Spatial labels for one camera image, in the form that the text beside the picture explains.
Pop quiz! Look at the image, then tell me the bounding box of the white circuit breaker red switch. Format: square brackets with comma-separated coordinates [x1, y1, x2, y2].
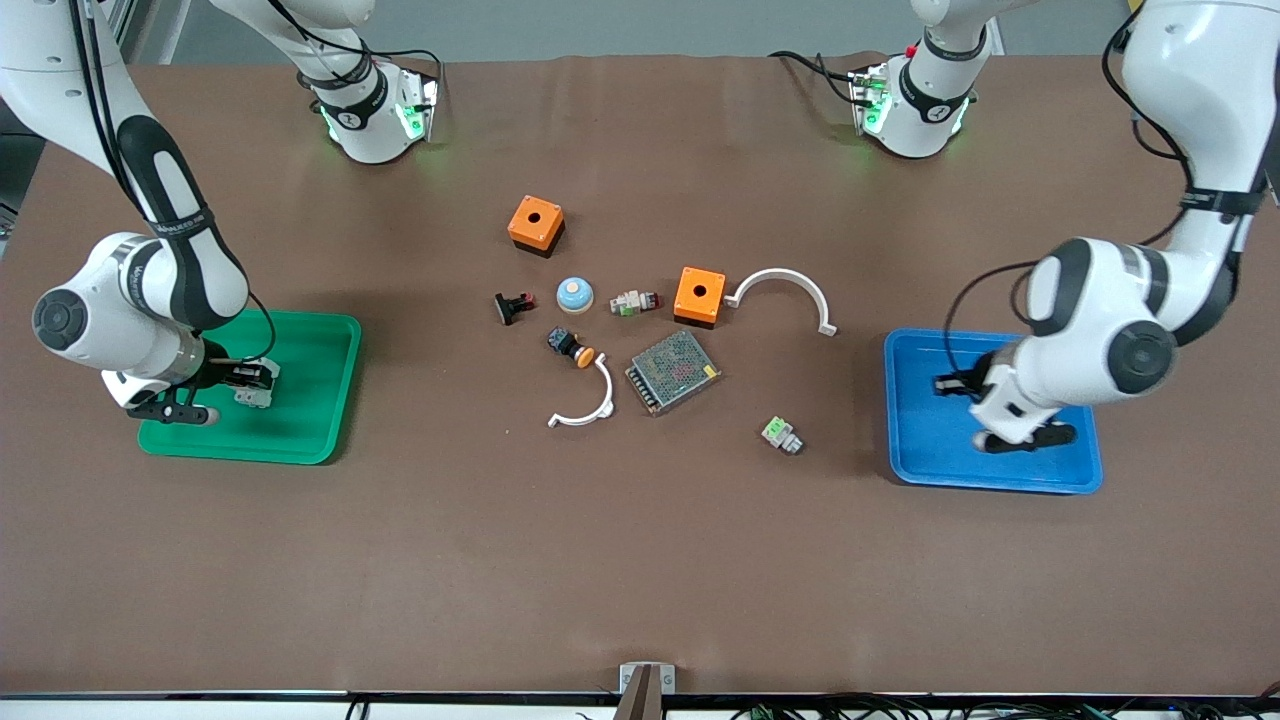
[233, 362, 279, 409]

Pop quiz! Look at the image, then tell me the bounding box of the green plastic tray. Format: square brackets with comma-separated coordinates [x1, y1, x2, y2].
[137, 309, 363, 466]

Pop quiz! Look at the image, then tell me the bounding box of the blue plastic tray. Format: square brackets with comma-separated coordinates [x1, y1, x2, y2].
[883, 328, 1105, 496]

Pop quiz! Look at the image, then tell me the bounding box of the large white curved clamp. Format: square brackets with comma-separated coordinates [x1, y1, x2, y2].
[724, 268, 838, 337]

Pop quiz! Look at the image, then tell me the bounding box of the orange button box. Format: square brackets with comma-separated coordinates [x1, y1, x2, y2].
[506, 194, 566, 259]
[672, 265, 728, 329]

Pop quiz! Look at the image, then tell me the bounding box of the metal mesh power supply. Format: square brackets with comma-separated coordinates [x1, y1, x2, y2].
[624, 329, 722, 417]

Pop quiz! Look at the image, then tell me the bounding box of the small white curved clamp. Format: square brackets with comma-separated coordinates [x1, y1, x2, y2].
[546, 352, 616, 429]

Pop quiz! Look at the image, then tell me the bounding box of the brown table mat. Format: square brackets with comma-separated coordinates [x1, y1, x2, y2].
[0, 52, 1280, 696]

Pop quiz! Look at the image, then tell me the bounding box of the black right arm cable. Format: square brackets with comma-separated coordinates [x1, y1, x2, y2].
[68, 0, 141, 216]

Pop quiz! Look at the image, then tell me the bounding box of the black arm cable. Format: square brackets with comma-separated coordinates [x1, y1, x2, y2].
[68, 0, 141, 216]
[1100, 5, 1196, 216]

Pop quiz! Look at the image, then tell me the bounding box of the black orange mushroom switch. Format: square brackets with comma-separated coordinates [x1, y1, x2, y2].
[546, 327, 597, 369]

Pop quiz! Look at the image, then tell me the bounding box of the black right base cable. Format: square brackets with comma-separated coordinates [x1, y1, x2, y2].
[265, 0, 446, 91]

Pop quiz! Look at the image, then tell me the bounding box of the black base cable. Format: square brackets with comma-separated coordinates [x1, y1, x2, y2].
[265, 0, 446, 91]
[768, 50, 866, 106]

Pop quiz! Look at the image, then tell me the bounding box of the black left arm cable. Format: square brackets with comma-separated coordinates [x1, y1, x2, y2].
[1100, 5, 1196, 216]

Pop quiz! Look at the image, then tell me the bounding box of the aluminium frame profile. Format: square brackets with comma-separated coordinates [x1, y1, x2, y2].
[100, 0, 191, 66]

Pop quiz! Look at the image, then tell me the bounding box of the black left base cable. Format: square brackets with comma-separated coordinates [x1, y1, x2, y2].
[768, 50, 866, 106]

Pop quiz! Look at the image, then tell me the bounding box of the metal table edge bracket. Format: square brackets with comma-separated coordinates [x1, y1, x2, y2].
[619, 662, 677, 695]

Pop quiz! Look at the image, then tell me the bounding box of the brown post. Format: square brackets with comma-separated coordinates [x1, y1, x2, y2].
[612, 665, 667, 720]

